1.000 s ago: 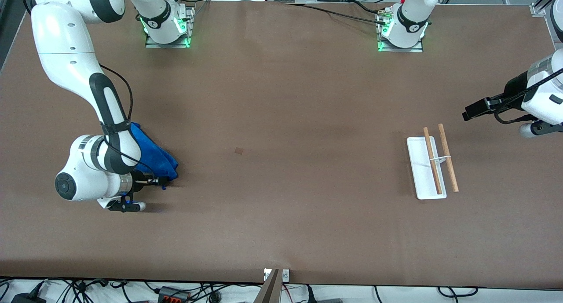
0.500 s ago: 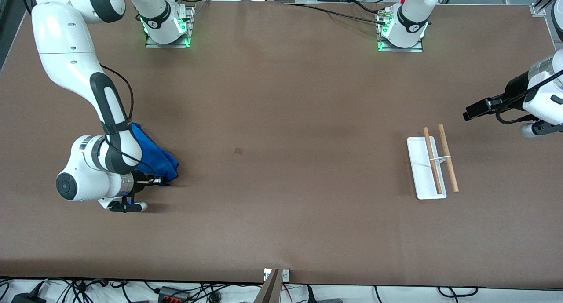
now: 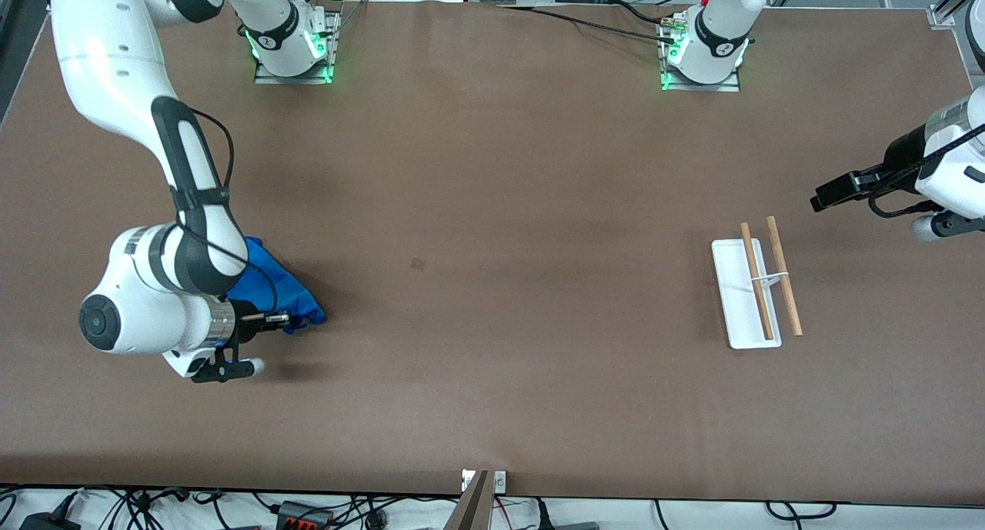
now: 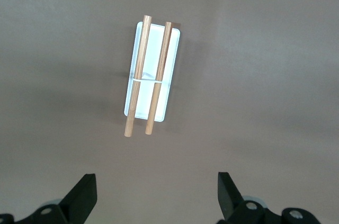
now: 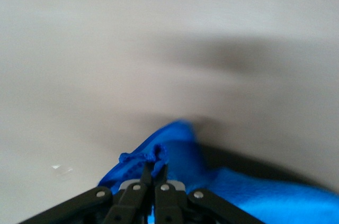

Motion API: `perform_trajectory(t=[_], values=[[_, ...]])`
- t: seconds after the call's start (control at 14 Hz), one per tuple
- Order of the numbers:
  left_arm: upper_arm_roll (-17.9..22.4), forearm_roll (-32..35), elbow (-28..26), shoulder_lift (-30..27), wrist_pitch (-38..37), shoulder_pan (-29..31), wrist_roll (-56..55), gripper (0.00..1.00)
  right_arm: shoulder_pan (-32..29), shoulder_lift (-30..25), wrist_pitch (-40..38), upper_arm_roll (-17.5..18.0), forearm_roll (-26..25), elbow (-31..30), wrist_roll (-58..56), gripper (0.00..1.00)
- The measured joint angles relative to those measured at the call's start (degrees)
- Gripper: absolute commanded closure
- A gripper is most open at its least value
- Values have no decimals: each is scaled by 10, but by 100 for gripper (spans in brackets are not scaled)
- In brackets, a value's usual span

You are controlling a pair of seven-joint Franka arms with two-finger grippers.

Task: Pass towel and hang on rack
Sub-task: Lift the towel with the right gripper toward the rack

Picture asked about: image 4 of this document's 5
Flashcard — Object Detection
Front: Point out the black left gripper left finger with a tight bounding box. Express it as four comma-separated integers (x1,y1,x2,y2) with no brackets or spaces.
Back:
0,173,97,224

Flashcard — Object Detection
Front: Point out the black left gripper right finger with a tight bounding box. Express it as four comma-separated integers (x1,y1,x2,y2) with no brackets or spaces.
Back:
216,172,323,224

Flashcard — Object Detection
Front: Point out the white rectangular plate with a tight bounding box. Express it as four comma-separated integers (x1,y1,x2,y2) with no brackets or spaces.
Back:
123,15,182,138

